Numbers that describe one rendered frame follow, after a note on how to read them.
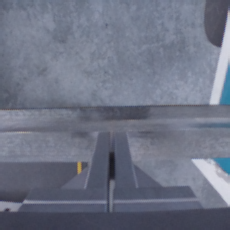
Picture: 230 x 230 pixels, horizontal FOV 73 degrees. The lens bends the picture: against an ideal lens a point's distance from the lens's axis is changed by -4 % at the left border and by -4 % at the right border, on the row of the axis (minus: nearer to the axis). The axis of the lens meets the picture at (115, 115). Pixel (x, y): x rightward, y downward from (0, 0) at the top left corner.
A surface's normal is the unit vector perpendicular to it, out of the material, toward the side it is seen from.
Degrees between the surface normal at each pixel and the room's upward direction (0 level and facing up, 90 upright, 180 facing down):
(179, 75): 0
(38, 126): 75
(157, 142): 0
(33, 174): 0
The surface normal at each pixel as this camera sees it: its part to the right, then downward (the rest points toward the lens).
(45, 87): 0.00, 0.27
